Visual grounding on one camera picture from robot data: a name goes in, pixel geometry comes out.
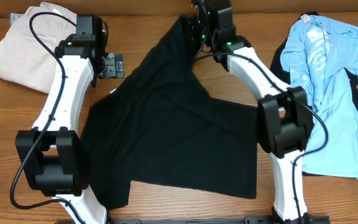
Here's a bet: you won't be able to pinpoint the black t-shirt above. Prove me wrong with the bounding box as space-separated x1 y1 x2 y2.
81 16 257 210

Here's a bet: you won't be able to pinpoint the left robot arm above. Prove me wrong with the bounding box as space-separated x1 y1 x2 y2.
9 15 124 223

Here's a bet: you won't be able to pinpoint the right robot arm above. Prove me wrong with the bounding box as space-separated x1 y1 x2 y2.
191 0 313 223

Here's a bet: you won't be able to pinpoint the folded beige trousers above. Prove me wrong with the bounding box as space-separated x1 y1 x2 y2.
0 2 77 93

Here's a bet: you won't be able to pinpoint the light blue folded cloth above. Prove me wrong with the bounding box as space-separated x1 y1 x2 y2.
10 13 23 25

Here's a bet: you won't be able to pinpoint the light blue printed t-shirt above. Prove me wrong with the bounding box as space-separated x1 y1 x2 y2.
280 14 358 194

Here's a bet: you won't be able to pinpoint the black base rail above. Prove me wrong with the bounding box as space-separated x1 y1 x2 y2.
107 215 331 224

